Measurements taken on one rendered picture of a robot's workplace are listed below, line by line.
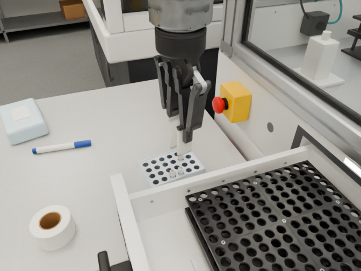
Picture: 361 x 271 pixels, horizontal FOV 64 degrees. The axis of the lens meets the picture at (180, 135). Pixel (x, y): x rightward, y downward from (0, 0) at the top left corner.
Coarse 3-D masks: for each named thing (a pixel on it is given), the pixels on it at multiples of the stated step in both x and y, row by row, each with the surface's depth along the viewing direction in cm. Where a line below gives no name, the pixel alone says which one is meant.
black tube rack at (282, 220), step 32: (224, 192) 44; (256, 192) 44; (288, 192) 44; (320, 192) 47; (192, 224) 43; (224, 224) 39; (256, 224) 39; (288, 224) 39; (320, 224) 43; (352, 224) 40; (256, 256) 36; (288, 256) 36; (320, 256) 36; (352, 256) 36
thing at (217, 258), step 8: (192, 208) 41; (200, 208) 41; (208, 216) 40; (200, 224) 39; (208, 224) 39; (216, 232) 38; (208, 240) 37; (216, 248) 37; (224, 248) 36; (216, 256) 36; (224, 256) 36; (232, 264) 35
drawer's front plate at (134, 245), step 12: (120, 180) 42; (120, 192) 40; (120, 204) 38; (120, 216) 37; (132, 216) 37; (132, 228) 36; (132, 240) 34; (132, 252) 33; (144, 252) 33; (132, 264) 32; (144, 264) 32
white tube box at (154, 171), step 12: (156, 156) 65; (168, 156) 66; (192, 156) 65; (144, 168) 62; (156, 168) 64; (168, 168) 63; (192, 168) 62; (204, 168) 62; (144, 180) 62; (156, 180) 60; (168, 180) 60
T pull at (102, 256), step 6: (102, 252) 35; (102, 258) 34; (108, 258) 34; (102, 264) 34; (108, 264) 34; (120, 264) 34; (126, 264) 34; (102, 270) 33; (108, 270) 33; (114, 270) 33; (120, 270) 33; (126, 270) 33; (132, 270) 33
